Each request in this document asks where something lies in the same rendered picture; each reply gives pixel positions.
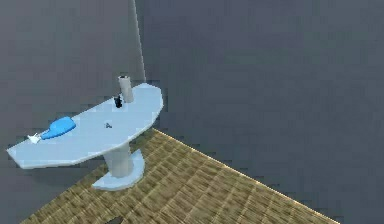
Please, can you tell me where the pale blue pedestal table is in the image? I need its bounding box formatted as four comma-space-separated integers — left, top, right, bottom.
6, 82, 165, 192

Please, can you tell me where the grey paper roll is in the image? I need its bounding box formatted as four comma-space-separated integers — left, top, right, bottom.
117, 75, 135, 104

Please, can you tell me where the blue spray bottle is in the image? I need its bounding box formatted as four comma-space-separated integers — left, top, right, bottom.
27, 116, 77, 145

